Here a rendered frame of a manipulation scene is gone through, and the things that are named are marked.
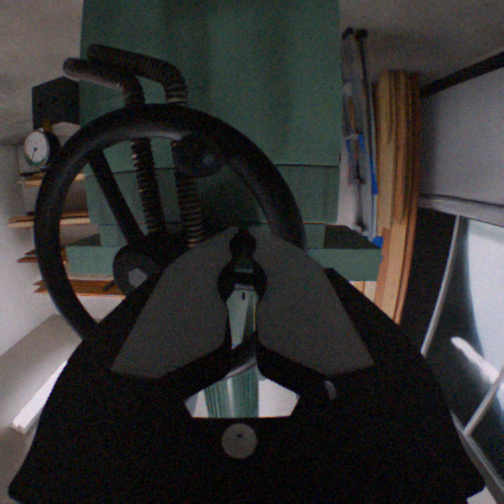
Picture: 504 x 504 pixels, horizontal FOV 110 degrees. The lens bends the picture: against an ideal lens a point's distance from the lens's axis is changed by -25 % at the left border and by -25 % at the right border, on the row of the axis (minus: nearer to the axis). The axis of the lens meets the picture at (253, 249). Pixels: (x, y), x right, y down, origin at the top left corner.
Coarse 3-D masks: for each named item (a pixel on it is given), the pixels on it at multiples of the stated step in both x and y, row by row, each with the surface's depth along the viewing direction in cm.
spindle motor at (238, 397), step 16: (256, 368) 64; (224, 384) 59; (240, 384) 60; (256, 384) 66; (208, 400) 65; (224, 400) 61; (240, 400) 61; (256, 400) 69; (208, 416) 69; (224, 416) 63; (240, 416) 63; (256, 416) 69
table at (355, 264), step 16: (80, 240) 45; (96, 240) 44; (336, 240) 42; (352, 240) 42; (368, 240) 42; (80, 256) 41; (96, 256) 41; (112, 256) 41; (320, 256) 38; (336, 256) 38; (352, 256) 38; (368, 256) 38; (80, 272) 42; (96, 272) 42; (352, 272) 39; (368, 272) 38
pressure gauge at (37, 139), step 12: (48, 120) 30; (36, 132) 29; (48, 132) 30; (24, 144) 29; (36, 144) 29; (48, 144) 29; (24, 156) 30; (36, 156) 30; (48, 156) 30; (36, 168) 30
